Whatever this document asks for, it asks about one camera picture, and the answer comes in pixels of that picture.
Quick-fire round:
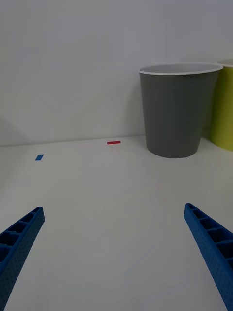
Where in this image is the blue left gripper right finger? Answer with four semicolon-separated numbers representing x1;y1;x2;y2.
183;203;233;311

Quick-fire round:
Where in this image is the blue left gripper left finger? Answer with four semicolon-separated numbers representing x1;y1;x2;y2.
0;206;46;311

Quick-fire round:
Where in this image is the grey plastic waste bin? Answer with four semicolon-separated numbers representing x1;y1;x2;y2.
139;62;224;159

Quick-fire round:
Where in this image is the yellow-green plastic waste bin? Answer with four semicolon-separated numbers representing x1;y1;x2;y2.
210;59;233;152

